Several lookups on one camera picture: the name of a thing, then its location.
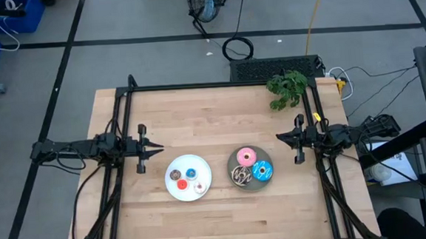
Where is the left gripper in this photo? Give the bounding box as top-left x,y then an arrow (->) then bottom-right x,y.
118,122 -> 166,176

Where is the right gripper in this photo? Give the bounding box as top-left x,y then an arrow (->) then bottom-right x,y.
274,112 -> 324,166

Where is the large blue iced donut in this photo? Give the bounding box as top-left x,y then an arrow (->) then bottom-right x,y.
251,160 -> 274,183

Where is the large pink iced donut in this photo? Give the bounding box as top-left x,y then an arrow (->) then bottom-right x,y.
235,146 -> 258,169

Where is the large chocolate sprinkle donut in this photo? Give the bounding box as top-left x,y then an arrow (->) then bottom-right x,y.
230,164 -> 254,188

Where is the white round plate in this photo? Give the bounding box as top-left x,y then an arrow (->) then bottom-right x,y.
163,152 -> 214,204

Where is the green potted plant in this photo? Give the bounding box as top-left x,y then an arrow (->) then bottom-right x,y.
264,69 -> 310,112

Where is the grey round plate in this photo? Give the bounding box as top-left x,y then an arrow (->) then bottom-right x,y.
226,144 -> 276,194

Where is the black perforated computer case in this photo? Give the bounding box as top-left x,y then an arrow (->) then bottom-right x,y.
229,53 -> 325,84

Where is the white cup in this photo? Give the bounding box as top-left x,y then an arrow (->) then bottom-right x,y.
370,162 -> 393,183

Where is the white paper sheet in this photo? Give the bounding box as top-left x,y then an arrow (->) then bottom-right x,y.
362,138 -> 422,188

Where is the black office chair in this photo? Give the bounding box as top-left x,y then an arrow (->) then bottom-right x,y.
376,205 -> 426,239

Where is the black floor fan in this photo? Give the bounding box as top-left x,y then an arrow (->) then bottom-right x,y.
184,0 -> 229,24

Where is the coiled black cable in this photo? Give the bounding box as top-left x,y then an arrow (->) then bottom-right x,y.
220,35 -> 255,62

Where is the yellow hanging cable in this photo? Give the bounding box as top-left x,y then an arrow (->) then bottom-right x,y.
301,0 -> 331,56

